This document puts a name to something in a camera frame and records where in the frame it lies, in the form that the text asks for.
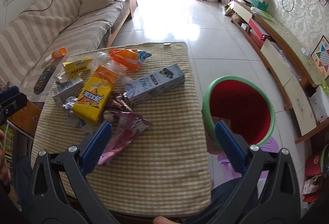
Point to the yellow orange juice carton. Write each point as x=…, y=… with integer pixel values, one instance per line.
x=95, y=94

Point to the clear plastic bottle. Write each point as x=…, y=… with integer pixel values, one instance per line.
x=102, y=58

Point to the grey toothpaste box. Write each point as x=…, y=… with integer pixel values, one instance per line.
x=154, y=84

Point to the pink snack wrapper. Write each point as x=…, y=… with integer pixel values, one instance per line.
x=129, y=126

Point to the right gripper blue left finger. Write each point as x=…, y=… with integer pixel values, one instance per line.
x=93, y=146

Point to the person's left hand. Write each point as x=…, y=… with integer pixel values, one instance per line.
x=5, y=174

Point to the wooden tv cabinet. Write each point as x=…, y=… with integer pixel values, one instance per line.
x=298, y=76

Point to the chinese checkers board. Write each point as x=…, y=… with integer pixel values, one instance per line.
x=320, y=56

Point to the green box on cabinet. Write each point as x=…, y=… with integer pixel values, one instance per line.
x=258, y=4

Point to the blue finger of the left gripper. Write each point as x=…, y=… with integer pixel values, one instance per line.
x=9, y=93

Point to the black remote box on sofa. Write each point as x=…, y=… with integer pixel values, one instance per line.
x=44, y=79

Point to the striped beige sofa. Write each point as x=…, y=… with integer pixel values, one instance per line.
x=46, y=26

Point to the white blue milk carton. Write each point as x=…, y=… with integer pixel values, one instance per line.
x=71, y=88

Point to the red green trash bin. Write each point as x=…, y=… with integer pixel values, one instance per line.
x=242, y=105

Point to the orange plastic snack bag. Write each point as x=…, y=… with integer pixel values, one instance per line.
x=132, y=59

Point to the yellow medicine box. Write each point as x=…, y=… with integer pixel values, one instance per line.
x=73, y=69

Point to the orange capped small bottle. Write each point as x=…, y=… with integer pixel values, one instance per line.
x=56, y=54

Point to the newspaper ball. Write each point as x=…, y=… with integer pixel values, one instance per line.
x=68, y=108

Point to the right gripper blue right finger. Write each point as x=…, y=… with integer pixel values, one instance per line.
x=229, y=143

